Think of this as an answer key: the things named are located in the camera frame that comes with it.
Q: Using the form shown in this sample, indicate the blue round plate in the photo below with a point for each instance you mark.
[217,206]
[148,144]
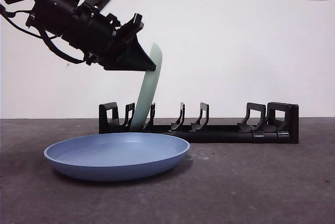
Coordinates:
[117,161]

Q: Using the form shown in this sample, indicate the black plate rack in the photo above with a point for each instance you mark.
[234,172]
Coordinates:
[222,137]

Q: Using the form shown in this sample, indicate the pale green round plate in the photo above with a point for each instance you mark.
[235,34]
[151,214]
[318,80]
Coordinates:
[146,95]

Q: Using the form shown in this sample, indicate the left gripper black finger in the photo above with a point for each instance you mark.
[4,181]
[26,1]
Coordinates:
[131,56]

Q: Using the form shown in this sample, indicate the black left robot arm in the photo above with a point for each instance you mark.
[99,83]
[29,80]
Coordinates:
[52,12]

